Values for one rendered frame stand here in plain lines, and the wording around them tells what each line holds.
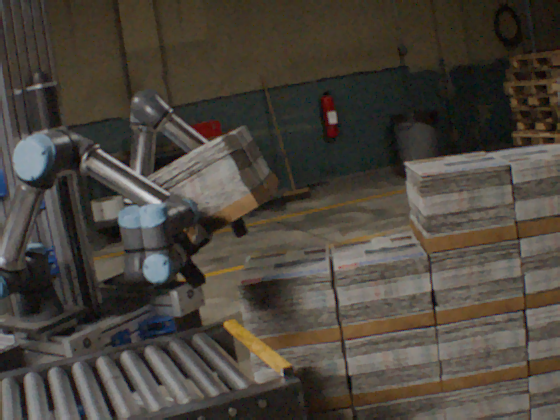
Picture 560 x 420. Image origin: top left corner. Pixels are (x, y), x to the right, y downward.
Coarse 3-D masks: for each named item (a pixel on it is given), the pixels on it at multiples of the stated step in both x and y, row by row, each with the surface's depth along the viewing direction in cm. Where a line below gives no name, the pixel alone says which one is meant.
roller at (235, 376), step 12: (204, 336) 200; (204, 348) 193; (216, 348) 190; (216, 360) 183; (228, 360) 180; (228, 372) 174; (240, 372) 171; (228, 384) 173; (240, 384) 165; (252, 384) 163
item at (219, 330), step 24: (168, 336) 205; (192, 336) 204; (216, 336) 206; (72, 360) 195; (96, 360) 196; (144, 360) 200; (0, 384) 187; (24, 384) 190; (48, 384) 192; (72, 384) 194; (0, 408) 188; (24, 408) 190; (48, 408) 192
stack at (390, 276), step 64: (256, 256) 270; (320, 256) 255; (384, 256) 241; (448, 256) 234; (512, 256) 233; (256, 320) 239; (320, 320) 239; (512, 320) 236; (320, 384) 242; (384, 384) 242; (512, 384) 241
